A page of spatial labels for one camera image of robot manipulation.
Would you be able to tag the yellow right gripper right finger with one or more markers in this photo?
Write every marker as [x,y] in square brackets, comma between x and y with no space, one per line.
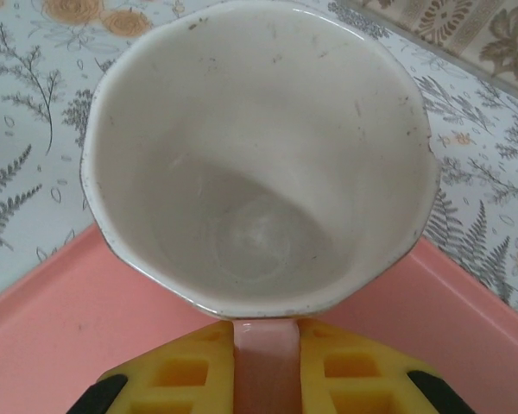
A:
[362,362]

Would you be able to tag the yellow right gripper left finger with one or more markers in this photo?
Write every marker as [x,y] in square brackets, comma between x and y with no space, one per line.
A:
[177,358]

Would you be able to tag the pink mug with faceted rim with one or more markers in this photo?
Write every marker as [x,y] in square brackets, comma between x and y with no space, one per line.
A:
[259,151]

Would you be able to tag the pink plastic tray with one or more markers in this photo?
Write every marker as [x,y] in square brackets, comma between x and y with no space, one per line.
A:
[47,336]

